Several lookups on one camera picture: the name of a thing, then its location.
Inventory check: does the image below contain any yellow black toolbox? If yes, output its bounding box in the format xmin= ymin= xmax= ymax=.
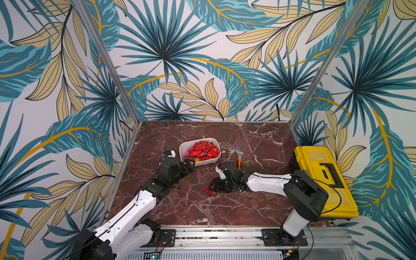
xmin=290 ymin=146 xmax=359 ymax=219

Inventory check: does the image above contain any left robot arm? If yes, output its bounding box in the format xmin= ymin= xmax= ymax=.
xmin=68 ymin=155 xmax=196 ymax=260

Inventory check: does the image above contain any white plastic storage box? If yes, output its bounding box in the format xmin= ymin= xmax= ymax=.
xmin=179 ymin=138 xmax=222 ymax=166

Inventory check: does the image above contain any aluminium front rail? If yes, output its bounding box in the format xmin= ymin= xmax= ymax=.
xmin=76 ymin=225 xmax=356 ymax=260

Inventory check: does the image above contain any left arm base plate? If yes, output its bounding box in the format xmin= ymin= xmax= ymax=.
xmin=142 ymin=229 xmax=176 ymax=248

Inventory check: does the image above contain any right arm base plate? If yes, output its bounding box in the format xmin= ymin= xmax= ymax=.
xmin=261 ymin=229 xmax=308 ymax=248

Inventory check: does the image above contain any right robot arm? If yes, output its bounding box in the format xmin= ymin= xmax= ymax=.
xmin=205 ymin=161 xmax=329 ymax=239

